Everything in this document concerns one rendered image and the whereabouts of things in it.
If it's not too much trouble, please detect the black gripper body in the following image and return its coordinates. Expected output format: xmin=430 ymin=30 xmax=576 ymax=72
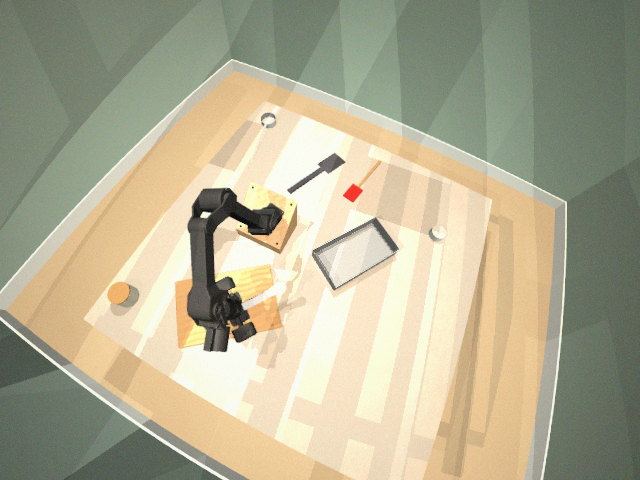
xmin=216 ymin=276 xmax=257 ymax=344

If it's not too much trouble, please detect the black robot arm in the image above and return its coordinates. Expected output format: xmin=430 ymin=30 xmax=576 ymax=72
xmin=187 ymin=188 xmax=284 ymax=352

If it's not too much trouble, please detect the grey spatula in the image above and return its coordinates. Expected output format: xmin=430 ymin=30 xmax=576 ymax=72
xmin=287 ymin=153 xmax=346 ymax=194

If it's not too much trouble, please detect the grey short cylinder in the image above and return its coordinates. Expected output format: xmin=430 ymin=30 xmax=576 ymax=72
xmin=429 ymin=225 xmax=446 ymax=242

